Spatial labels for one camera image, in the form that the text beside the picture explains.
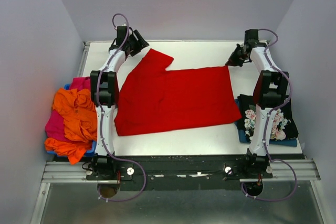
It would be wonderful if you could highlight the red t shirt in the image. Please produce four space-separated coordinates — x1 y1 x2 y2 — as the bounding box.
114 49 241 136

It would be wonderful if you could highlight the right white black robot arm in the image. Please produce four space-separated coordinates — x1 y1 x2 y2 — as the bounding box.
225 28 291 178

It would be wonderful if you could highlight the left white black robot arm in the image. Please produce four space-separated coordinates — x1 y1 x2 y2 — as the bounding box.
90 25 149 180

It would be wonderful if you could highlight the black floral folded t shirt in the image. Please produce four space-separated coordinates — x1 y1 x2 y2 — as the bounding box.
236 93 299 143

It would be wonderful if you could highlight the orange t shirt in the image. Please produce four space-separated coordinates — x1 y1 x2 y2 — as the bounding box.
44 88 99 166

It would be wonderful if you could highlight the blue folded t shirt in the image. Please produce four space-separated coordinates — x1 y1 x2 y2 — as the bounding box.
233 99 298 147

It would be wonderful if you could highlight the pink t shirt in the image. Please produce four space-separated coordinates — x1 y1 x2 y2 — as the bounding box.
45 77 91 143

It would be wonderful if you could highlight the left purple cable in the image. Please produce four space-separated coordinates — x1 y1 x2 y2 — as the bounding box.
94 13 147 204

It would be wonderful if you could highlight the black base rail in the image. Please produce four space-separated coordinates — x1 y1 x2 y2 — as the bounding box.
86 155 272 191

